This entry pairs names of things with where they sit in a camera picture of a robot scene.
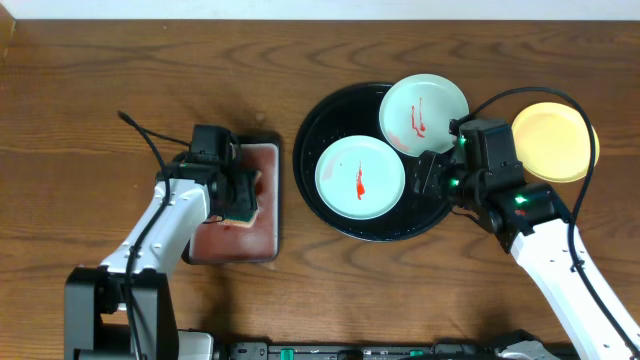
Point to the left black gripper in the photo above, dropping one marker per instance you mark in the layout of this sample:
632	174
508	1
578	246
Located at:
245	195

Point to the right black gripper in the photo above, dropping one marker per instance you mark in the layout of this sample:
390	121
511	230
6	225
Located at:
424	174

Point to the green yellow sponge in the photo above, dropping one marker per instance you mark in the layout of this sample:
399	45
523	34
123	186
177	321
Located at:
242	204

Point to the yellow plate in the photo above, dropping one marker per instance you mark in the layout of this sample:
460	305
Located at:
552	142

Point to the mint plate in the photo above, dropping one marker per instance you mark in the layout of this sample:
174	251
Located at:
359	177
415	113

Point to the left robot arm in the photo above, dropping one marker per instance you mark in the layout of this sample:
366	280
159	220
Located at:
123	308

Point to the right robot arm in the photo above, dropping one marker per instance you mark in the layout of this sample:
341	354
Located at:
543	239

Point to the black rectangular soap tray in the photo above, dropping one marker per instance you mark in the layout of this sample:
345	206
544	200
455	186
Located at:
257	240

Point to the round black tray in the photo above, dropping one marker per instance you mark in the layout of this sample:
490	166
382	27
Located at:
350	111

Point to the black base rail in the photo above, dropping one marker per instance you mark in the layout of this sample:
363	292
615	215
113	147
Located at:
516	346

